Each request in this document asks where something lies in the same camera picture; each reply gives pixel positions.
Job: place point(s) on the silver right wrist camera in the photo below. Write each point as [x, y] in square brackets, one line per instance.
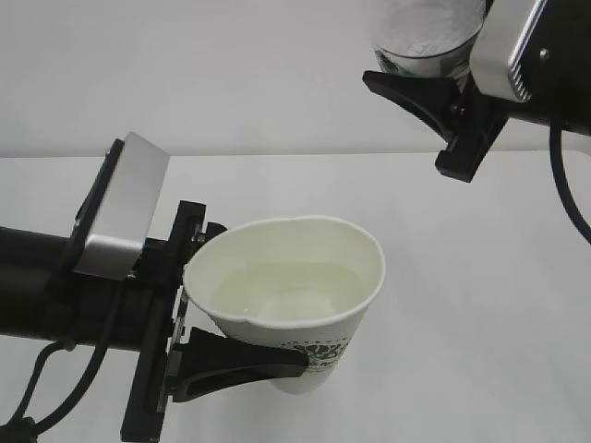
[496, 59]

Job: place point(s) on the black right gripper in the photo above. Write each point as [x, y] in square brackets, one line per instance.
[469, 121]

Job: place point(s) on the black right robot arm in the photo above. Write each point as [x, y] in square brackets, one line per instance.
[557, 69]

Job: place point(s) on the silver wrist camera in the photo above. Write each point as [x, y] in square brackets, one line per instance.
[496, 59]
[119, 227]

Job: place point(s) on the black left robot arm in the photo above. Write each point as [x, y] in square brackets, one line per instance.
[43, 298]

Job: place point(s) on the white paper cup green logo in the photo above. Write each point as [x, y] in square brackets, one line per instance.
[301, 284]

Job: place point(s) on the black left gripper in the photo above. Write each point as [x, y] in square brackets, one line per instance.
[208, 362]

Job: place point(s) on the clear water bottle red label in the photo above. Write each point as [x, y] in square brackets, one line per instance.
[424, 39]

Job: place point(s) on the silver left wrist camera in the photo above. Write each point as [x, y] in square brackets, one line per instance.
[119, 227]

